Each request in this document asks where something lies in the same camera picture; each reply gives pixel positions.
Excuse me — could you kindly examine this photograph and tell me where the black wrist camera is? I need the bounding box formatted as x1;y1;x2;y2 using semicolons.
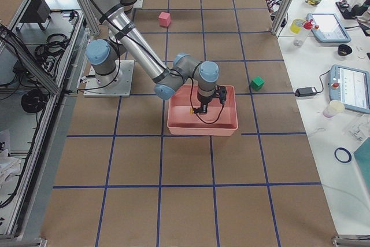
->
217;86;227;106

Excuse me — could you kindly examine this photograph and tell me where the pink foam cube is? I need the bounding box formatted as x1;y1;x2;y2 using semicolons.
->
158;12;171;27

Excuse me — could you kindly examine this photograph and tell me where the blue teach pendant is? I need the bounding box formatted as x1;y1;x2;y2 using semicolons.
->
306;13;351;43
328;65;369;114

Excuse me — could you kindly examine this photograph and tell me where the aluminium frame post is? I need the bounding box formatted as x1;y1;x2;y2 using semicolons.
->
269;0;308;37

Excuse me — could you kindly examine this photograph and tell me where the black power adapter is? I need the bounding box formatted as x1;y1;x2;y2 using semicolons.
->
294;87;317;97

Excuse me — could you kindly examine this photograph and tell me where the pink plastic bin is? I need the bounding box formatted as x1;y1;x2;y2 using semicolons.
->
166;84;239;137

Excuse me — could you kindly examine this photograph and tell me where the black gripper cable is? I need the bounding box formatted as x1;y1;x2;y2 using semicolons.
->
190;84;226;124

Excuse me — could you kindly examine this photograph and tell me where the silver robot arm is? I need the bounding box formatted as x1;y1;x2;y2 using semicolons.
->
88;0;227;114

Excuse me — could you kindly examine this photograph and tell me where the black small bowl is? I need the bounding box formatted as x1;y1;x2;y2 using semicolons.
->
337;44;352;57

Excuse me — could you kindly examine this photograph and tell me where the white paper cup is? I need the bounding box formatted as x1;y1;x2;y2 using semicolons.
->
323;100;345;118

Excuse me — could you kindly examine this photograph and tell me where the clear squeeze bottle red cap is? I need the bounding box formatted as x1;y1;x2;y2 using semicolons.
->
293;19;313;47

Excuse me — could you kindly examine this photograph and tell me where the yellow tape roll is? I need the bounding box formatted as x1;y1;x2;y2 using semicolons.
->
290;19;305;34

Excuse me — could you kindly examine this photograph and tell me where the green foam cube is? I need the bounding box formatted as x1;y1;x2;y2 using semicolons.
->
250;76;265;91

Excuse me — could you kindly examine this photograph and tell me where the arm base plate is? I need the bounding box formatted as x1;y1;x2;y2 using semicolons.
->
83;60;135;97

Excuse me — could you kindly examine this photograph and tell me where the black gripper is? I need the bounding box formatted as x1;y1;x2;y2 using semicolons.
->
193;96;212;114

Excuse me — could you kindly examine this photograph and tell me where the blue tape ring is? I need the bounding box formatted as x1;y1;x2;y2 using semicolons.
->
334;148;352;164

